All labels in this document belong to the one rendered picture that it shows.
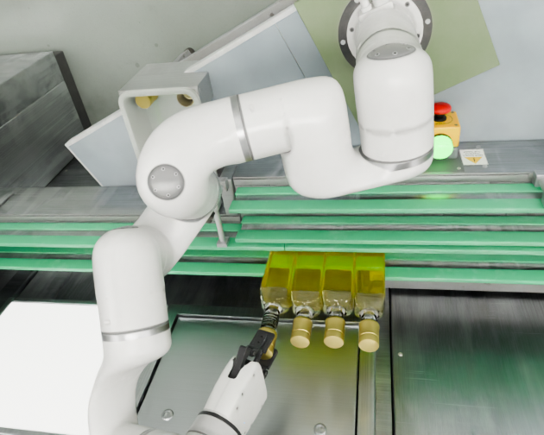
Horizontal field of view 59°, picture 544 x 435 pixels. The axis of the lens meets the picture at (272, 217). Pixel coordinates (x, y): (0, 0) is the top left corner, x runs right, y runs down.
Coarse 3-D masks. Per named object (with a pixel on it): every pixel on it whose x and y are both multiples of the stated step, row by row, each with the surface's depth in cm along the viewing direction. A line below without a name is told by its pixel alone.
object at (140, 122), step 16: (128, 96) 95; (160, 96) 102; (176, 96) 101; (192, 96) 93; (128, 112) 99; (144, 112) 104; (160, 112) 105; (176, 112) 104; (128, 128) 100; (144, 128) 105
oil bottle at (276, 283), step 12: (276, 252) 97; (288, 252) 96; (276, 264) 94; (288, 264) 93; (264, 276) 92; (276, 276) 91; (288, 276) 91; (264, 288) 89; (276, 288) 89; (288, 288) 89; (264, 300) 88; (276, 300) 87; (288, 300) 89
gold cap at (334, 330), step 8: (328, 320) 83; (336, 320) 82; (344, 320) 83; (328, 328) 81; (336, 328) 81; (344, 328) 82; (328, 336) 80; (336, 336) 80; (344, 336) 81; (328, 344) 81; (336, 344) 81
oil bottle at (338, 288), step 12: (336, 252) 95; (348, 252) 94; (336, 264) 92; (348, 264) 91; (324, 276) 90; (336, 276) 89; (348, 276) 89; (324, 288) 87; (336, 288) 87; (348, 288) 86; (324, 300) 86; (336, 300) 85; (348, 300) 85; (324, 312) 88; (348, 312) 86
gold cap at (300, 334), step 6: (294, 318) 85; (300, 318) 84; (306, 318) 84; (294, 324) 84; (300, 324) 83; (306, 324) 83; (312, 324) 85; (294, 330) 83; (300, 330) 82; (306, 330) 82; (294, 336) 81; (300, 336) 81; (306, 336) 81; (294, 342) 82; (300, 342) 82; (306, 342) 82
